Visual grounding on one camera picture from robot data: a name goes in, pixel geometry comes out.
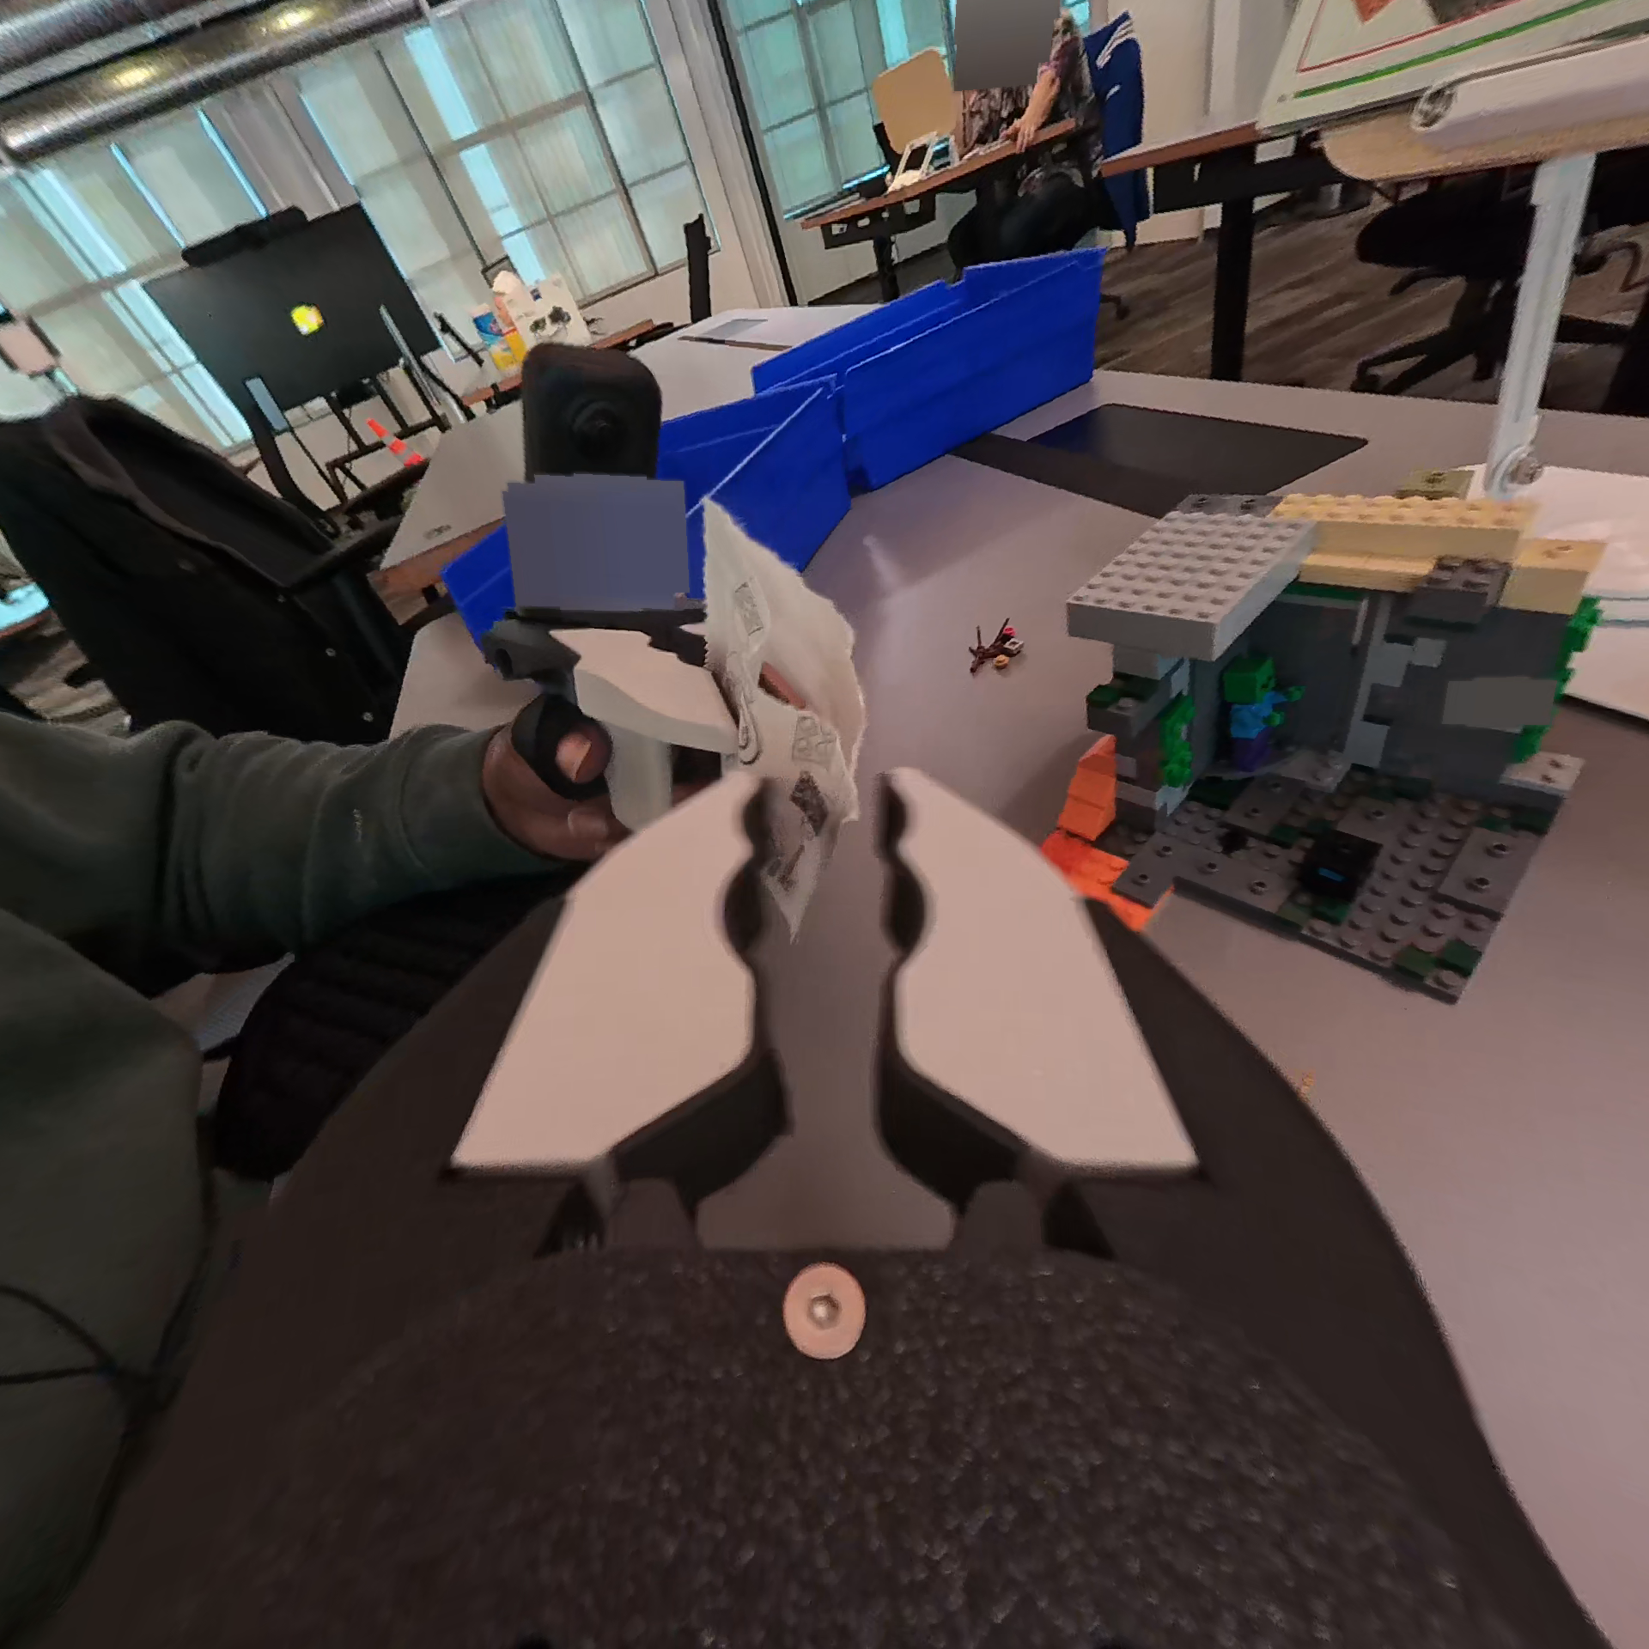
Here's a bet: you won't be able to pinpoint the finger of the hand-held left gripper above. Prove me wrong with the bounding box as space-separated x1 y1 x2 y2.
566 627 737 755

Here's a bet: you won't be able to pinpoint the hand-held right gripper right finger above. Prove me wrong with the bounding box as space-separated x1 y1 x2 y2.
874 767 1203 1180

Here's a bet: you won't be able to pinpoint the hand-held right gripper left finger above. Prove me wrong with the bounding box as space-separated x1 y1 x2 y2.
451 774 789 1180

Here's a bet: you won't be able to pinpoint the small white printed bag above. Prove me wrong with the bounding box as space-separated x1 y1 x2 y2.
703 501 867 942

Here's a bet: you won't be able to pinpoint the grey desk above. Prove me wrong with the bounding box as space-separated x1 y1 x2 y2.
379 304 1649 1649

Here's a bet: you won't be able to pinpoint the person's left hand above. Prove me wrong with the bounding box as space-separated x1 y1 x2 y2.
484 694 632 862

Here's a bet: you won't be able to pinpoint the black display screen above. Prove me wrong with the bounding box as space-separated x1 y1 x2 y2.
141 205 443 409

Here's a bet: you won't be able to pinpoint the plain zombie toy figure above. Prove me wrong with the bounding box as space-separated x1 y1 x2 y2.
1223 657 1303 774

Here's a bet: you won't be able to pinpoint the wooden table black legs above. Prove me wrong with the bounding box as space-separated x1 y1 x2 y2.
799 116 1084 305

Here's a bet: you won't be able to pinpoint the grey toy brick building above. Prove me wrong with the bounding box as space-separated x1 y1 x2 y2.
1041 471 1605 1003

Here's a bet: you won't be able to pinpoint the person's green sweatshirt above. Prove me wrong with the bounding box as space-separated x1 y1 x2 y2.
0 903 245 1649

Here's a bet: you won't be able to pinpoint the white book stand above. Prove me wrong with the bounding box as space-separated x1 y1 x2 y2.
1326 51 1649 713

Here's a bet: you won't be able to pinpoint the instruction booklet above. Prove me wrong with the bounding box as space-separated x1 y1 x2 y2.
1254 0 1649 134

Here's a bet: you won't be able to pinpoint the silver air duct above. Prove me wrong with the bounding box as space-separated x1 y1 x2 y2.
0 0 432 160

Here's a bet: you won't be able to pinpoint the black cord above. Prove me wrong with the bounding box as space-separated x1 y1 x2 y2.
0 1288 239 1433

